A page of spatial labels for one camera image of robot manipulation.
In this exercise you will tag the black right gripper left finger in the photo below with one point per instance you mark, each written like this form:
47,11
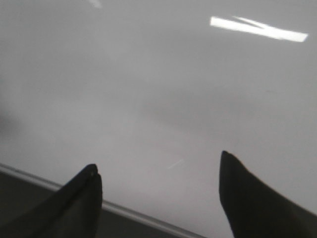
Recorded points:
71,212

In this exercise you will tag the white whiteboard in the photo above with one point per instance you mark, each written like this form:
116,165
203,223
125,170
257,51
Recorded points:
152,92

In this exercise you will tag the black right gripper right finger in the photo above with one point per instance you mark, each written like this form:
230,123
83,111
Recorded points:
255,210

